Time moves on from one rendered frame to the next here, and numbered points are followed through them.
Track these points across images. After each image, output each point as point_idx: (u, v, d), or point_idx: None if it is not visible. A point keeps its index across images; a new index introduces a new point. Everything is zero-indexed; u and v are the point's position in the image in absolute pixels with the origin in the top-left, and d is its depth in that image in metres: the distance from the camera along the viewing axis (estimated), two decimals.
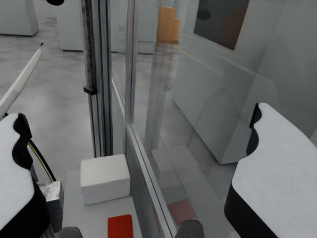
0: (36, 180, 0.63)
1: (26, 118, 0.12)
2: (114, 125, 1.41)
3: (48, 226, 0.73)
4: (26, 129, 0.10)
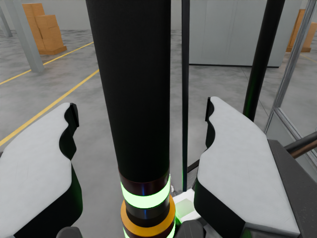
0: None
1: (76, 108, 0.13)
2: None
3: None
4: (75, 118, 0.11)
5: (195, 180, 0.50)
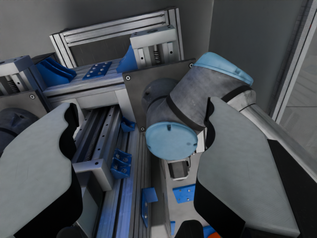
0: None
1: (76, 108, 0.13)
2: None
3: None
4: (75, 118, 0.11)
5: None
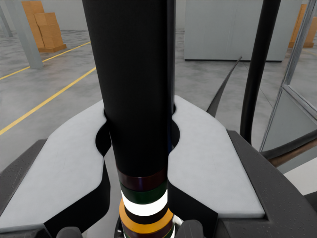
0: None
1: None
2: (296, 161, 1.14)
3: None
4: None
5: None
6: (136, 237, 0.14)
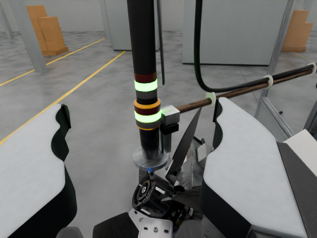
0: None
1: (68, 109, 0.13)
2: None
3: None
4: (67, 119, 0.11)
5: (196, 191, 0.42)
6: (142, 112, 0.29)
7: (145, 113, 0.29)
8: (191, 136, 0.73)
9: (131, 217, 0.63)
